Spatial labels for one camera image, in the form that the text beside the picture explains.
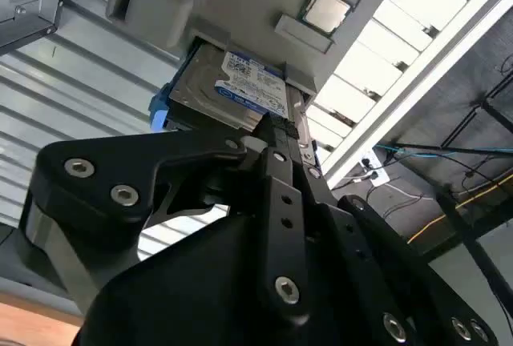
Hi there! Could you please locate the hard disk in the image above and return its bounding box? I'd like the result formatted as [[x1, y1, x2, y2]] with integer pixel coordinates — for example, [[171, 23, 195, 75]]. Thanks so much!
[[150, 41, 321, 171]]

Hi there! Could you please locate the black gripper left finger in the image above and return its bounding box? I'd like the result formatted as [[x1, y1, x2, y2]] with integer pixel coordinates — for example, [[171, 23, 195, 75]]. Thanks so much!
[[18, 117, 313, 318]]

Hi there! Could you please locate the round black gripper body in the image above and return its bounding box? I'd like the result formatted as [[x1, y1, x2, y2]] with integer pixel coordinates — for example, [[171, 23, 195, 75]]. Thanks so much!
[[75, 216, 386, 346]]

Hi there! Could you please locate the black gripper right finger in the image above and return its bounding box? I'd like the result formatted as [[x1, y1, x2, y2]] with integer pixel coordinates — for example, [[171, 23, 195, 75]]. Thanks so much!
[[275, 119, 499, 346]]

